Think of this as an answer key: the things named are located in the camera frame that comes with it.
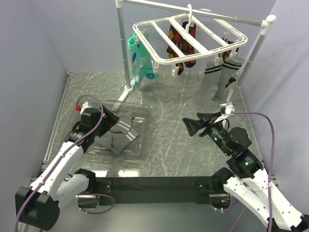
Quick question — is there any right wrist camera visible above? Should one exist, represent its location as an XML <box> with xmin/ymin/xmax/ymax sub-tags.
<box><xmin>220</xmin><ymin>102</ymin><xmax>235</xmax><ymax>115</ymax></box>

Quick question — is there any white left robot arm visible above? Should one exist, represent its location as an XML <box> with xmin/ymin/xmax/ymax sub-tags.
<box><xmin>15</xmin><ymin>103</ymin><xmax>119</xmax><ymax>231</ymax></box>

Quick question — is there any clear plastic bin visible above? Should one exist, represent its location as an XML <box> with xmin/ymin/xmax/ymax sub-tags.
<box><xmin>60</xmin><ymin>98</ymin><xmax>153</xmax><ymax>160</ymax></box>

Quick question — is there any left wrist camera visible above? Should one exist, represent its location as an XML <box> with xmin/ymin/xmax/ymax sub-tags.
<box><xmin>75</xmin><ymin>101</ymin><xmax>92</xmax><ymax>114</ymax></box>

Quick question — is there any white clip sock hanger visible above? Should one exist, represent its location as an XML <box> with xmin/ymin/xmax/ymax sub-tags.
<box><xmin>133</xmin><ymin>0</ymin><xmax>248</xmax><ymax>76</ymax></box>

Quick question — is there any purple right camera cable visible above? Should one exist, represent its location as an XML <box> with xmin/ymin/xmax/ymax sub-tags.
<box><xmin>230</xmin><ymin>111</ymin><xmax>276</xmax><ymax>232</ymax></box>

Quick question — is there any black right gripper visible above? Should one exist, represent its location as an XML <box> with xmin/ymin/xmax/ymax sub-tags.
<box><xmin>182</xmin><ymin>111</ymin><xmax>231</xmax><ymax>155</ymax></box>

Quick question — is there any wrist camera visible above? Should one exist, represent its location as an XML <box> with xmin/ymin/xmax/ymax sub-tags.
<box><xmin>75</xmin><ymin>101</ymin><xmax>92</xmax><ymax>114</ymax></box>
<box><xmin>220</xmin><ymin>102</ymin><xmax>235</xmax><ymax>115</ymax></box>

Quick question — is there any teal patterned sock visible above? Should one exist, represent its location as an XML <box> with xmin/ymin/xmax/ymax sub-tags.
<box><xmin>138</xmin><ymin>40</ymin><xmax>159</xmax><ymax>80</ymax></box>
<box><xmin>127</xmin><ymin>32</ymin><xmax>141</xmax><ymax>88</ymax></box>

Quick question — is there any aluminium frame rail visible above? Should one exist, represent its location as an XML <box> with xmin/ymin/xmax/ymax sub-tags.
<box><xmin>39</xmin><ymin>72</ymin><xmax>72</xmax><ymax>173</ymax></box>

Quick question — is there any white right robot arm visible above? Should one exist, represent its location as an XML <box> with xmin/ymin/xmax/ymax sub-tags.
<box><xmin>183</xmin><ymin>108</ymin><xmax>309</xmax><ymax>232</ymax></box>

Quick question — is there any red yellow argyle sock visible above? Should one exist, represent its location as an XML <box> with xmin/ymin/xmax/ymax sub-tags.
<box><xmin>167</xmin><ymin>25</ymin><xmax>183</xmax><ymax>58</ymax></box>

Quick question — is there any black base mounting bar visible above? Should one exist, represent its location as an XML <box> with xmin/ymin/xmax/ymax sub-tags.
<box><xmin>97</xmin><ymin>176</ymin><xmax>226</xmax><ymax>204</ymax></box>

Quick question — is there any grey striped hanging sock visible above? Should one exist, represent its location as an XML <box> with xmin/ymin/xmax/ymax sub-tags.
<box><xmin>193</xmin><ymin>58</ymin><xmax>223</xmax><ymax>106</ymax></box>

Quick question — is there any grey striped sock in bin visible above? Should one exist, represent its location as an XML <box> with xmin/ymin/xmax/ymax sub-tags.
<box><xmin>110</xmin><ymin>112</ymin><xmax>139</xmax><ymax>154</ymax></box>

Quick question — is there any silver white drying rack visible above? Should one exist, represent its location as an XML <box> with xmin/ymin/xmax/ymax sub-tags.
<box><xmin>115</xmin><ymin>0</ymin><xmax>276</xmax><ymax>102</ymax></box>

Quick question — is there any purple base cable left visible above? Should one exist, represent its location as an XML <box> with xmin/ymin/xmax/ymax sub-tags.
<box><xmin>79</xmin><ymin>192</ymin><xmax>116</xmax><ymax>215</ymax></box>

